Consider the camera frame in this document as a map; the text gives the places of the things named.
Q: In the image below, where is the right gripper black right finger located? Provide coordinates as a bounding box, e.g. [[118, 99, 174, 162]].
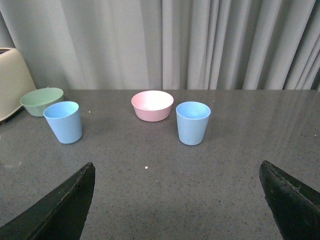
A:
[[259, 161, 320, 240]]

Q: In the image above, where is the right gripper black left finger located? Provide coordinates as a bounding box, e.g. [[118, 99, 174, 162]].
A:
[[0, 162, 96, 240]]

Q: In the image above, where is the blue cup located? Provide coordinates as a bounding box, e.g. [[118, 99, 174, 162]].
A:
[[43, 101, 83, 144], [176, 101, 211, 146]]

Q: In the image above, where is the green bowl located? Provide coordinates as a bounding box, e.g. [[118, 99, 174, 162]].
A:
[[20, 87, 64, 117]]

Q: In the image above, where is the beige toaster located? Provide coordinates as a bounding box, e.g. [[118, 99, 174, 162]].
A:
[[0, 48, 36, 121]]

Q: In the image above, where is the pink bowl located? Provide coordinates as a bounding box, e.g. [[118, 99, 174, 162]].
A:
[[131, 90, 174, 122]]

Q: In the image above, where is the grey curtain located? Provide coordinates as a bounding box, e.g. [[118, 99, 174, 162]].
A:
[[0, 0, 320, 90]]

